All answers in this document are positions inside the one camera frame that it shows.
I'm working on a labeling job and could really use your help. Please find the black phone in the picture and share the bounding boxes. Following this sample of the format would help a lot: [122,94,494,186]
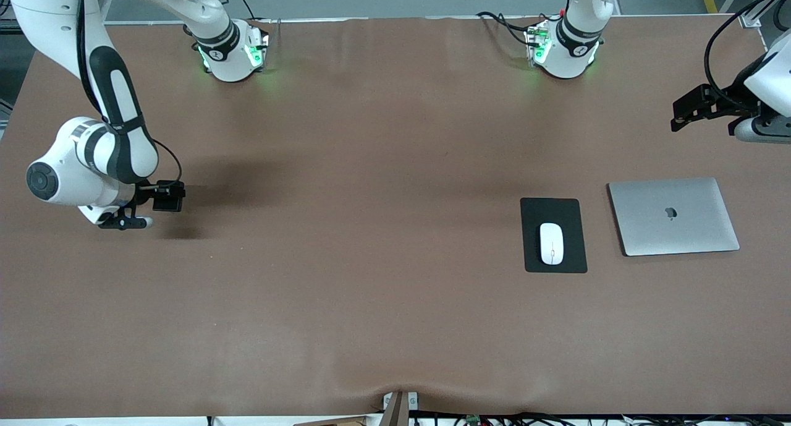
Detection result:
[154,184,184,213]

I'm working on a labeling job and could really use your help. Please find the white computer mouse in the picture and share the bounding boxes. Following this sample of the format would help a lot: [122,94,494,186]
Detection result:
[539,222,564,266]

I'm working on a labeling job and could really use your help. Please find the black mouse pad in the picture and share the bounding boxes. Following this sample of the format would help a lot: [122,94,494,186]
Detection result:
[520,197,588,274]

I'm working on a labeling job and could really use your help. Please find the silver laptop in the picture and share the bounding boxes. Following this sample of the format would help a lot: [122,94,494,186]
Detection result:
[607,177,741,257]

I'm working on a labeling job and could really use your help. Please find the brown table cover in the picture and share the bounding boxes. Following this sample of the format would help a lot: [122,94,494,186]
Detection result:
[0,16,791,419]

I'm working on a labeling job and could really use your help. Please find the metal table clamp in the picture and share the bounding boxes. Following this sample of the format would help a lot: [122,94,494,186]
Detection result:
[381,390,420,426]

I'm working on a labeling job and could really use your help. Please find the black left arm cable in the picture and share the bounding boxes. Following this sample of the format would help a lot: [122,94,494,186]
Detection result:
[703,0,791,105]

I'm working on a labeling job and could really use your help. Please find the aluminium frame profile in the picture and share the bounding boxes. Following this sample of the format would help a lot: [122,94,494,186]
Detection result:
[737,0,791,30]

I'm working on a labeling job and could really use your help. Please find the black left base cable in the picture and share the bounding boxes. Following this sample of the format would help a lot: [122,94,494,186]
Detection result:
[476,11,548,46]

